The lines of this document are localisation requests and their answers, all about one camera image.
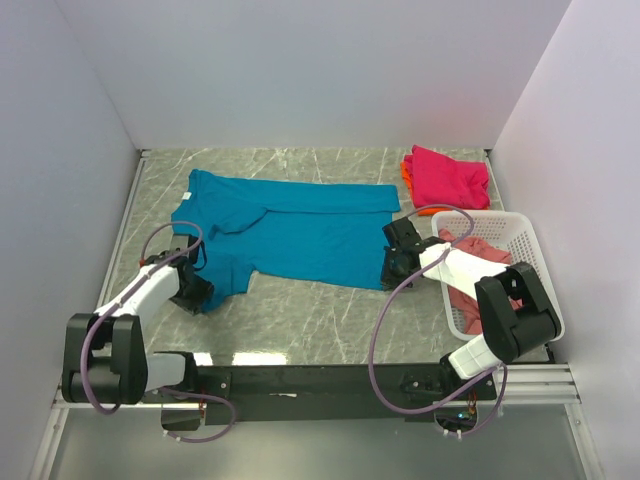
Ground blue t shirt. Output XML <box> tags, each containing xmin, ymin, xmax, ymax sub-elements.
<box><xmin>171</xmin><ymin>169</ymin><xmax>400</xmax><ymax>312</ymax></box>

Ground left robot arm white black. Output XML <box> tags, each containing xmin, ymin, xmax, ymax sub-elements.
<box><xmin>61</xmin><ymin>234</ymin><xmax>214</xmax><ymax>414</ymax></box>

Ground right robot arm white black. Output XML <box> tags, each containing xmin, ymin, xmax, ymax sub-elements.
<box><xmin>381</xmin><ymin>217</ymin><xmax>564</xmax><ymax>384</ymax></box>

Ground salmon pink t shirt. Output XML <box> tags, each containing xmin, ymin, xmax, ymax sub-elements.
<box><xmin>436</xmin><ymin>229</ymin><xmax>513</xmax><ymax>336</ymax></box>

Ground orange folded t shirt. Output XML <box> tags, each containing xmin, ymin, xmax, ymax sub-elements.
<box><xmin>400</xmin><ymin>161</ymin><xmax>447</xmax><ymax>216</ymax></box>

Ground magenta folded t shirt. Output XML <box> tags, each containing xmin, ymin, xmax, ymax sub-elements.
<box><xmin>400</xmin><ymin>145</ymin><xmax>490</xmax><ymax>210</ymax></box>

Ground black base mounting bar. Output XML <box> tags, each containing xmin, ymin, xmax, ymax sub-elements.
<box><xmin>139</xmin><ymin>364</ymin><xmax>499</xmax><ymax>426</ymax></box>

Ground white plastic laundry basket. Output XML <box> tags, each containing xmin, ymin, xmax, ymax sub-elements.
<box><xmin>431</xmin><ymin>210</ymin><xmax>565</xmax><ymax>341</ymax></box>

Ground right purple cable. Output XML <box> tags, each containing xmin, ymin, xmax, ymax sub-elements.
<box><xmin>367</xmin><ymin>203</ymin><xmax>510</xmax><ymax>439</ymax></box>

